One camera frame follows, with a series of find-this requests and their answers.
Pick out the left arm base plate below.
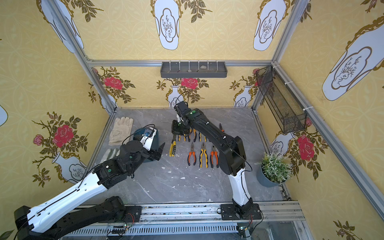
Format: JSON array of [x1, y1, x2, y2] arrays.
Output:
[[101, 206, 142, 223]]

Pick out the orange black reversed pliers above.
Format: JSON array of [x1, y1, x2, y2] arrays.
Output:
[[210, 146, 219, 168]]

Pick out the black wire mesh basket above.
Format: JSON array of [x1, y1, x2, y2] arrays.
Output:
[[255, 66, 307, 134]]

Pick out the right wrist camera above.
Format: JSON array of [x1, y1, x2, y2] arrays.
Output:
[[174, 101, 191, 118]]

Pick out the yellow black large pliers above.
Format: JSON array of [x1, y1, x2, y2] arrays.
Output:
[[178, 135, 187, 142]]

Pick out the beige work glove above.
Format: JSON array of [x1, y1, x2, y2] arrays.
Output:
[[109, 117, 134, 146]]

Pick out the white green work glove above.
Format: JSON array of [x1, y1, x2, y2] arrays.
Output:
[[100, 149, 120, 164]]

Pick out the orange black box pliers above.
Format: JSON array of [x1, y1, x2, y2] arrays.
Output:
[[187, 142, 197, 166]]

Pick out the grey wall shelf tray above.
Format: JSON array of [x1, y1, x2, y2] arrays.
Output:
[[160, 61, 228, 79]]

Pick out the yellow black combination pliers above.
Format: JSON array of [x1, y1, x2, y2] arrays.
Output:
[[199, 133, 207, 142]]

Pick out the teal plastic storage box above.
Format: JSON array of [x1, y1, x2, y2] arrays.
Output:
[[133, 126, 161, 163]]

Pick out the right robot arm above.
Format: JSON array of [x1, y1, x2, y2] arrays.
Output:
[[172, 102, 255, 217]]

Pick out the aluminium front rail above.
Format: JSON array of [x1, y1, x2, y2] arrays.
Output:
[[63, 201, 314, 240]]

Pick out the potted green plant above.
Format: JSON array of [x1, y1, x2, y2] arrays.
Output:
[[257, 153, 293, 188]]

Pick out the yellow box pliers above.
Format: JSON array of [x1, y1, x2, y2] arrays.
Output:
[[200, 142, 209, 169]]

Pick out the aluminium corner frame post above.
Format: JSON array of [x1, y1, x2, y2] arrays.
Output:
[[271, 0, 310, 63]]

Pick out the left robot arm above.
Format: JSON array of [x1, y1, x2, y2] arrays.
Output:
[[14, 140, 164, 240]]

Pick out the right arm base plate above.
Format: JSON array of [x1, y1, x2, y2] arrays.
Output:
[[220, 203, 263, 221]]

